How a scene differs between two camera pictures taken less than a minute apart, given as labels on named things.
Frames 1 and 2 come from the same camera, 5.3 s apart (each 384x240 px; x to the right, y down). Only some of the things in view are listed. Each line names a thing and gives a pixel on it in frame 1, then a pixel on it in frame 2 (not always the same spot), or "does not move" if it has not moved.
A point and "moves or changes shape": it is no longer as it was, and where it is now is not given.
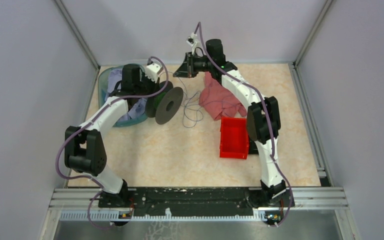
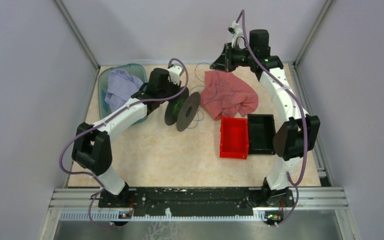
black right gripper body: x=197 y=65 to x=235 y=58
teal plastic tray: x=102 y=88 does not move
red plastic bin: x=234 y=138 does not move
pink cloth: x=218 y=101 does not move
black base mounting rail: x=185 y=201 does not move
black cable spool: x=163 y=107 moves or changes shape
